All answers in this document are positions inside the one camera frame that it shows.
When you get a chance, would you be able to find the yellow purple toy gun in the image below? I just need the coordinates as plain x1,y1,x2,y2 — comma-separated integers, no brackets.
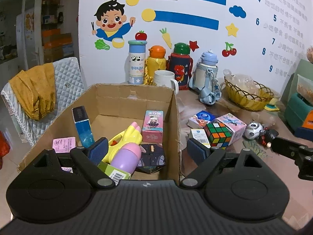
102,121,142,174

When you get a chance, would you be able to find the black-haired doll figure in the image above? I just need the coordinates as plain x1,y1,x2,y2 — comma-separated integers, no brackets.
258,127,279,148

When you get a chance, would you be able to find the Rubik's cube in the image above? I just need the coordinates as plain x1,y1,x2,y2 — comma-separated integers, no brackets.
204,122,232,149

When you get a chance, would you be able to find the white small barcode box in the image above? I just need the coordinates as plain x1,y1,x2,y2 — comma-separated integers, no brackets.
189,128,211,148

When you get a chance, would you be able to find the pink flat box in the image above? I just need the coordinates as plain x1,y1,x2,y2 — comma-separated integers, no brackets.
52,137,76,153

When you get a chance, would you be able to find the green barcode box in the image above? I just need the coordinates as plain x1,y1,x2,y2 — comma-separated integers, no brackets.
98,162,131,185

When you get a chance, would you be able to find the blue tall box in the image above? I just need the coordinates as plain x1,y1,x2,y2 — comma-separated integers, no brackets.
72,106,95,148

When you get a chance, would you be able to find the blue orange small box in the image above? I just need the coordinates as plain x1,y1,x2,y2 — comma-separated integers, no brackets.
187,110,215,129

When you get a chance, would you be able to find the pink airplane toy box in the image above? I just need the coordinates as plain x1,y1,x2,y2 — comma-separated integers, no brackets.
216,113,247,145

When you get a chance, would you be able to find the cardboard milk box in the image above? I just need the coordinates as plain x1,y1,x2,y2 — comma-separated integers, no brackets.
18,84,180,182

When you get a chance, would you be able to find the white panda robot toy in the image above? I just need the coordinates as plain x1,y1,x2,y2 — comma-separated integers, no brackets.
244,121,265,140

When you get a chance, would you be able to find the dark space folding puzzle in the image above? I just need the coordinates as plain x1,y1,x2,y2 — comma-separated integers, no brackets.
136,143,166,174

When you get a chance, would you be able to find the yellow coaster with jar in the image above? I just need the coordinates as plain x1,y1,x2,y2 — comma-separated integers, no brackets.
264,97,280,111

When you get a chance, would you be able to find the green storage container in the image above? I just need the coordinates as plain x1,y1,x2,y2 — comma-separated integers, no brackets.
282,59,312,141

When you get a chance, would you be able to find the pink character box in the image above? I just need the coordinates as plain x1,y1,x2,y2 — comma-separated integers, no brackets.
142,110,163,144

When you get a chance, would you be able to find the yellow wicker basket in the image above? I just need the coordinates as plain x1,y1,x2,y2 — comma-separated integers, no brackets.
224,77,274,111

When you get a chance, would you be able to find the quilted white chair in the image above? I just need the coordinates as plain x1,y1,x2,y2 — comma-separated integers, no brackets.
1,57,85,146

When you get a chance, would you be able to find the plastic bag in basket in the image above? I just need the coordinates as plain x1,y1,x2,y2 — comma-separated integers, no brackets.
223,69,258,94

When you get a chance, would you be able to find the yellow cloth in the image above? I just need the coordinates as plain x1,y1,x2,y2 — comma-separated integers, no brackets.
9,63,57,120

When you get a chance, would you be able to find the white mug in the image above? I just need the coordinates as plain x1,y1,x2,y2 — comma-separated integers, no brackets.
153,70,179,94

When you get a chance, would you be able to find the navy dinosaur bottle green lid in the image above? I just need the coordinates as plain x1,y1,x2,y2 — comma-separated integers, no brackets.
166,42,193,90

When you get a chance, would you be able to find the yellow orange-lid bottle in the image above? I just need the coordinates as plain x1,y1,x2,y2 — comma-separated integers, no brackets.
144,45,166,85

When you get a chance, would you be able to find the panda print thermos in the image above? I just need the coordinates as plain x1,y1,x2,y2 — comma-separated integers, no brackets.
128,40,147,85

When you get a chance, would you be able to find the light blue strap bottle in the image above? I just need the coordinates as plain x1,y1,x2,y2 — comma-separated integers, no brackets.
189,50,221,106

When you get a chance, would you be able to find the cartoon boy wall sticker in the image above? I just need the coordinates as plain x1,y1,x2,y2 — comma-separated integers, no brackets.
91,0,136,41

